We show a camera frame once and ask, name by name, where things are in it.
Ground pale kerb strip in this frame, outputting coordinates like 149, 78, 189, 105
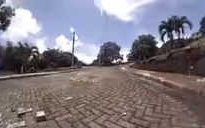
0, 67, 83, 82

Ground brown brick paved road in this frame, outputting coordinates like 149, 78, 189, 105
0, 65, 205, 128

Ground row of bushes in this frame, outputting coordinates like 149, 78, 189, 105
0, 41, 83, 74

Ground loose brick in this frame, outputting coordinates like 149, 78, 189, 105
17, 107, 34, 116
35, 110, 47, 122
6, 120, 27, 128
63, 96, 74, 101

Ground broad green tree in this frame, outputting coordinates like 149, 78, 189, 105
128, 33, 160, 63

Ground palm tree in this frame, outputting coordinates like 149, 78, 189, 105
158, 17, 175, 51
172, 14, 194, 44

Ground large dark tree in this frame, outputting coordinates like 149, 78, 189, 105
0, 2, 16, 33

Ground thin lamp pole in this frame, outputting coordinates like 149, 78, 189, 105
69, 27, 77, 69

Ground earth bank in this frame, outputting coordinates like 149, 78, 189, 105
133, 36, 205, 78

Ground pale pavement with kerb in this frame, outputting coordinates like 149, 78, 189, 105
119, 64, 205, 98

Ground round dark tree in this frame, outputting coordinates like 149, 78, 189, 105
97, 41, 124, 65

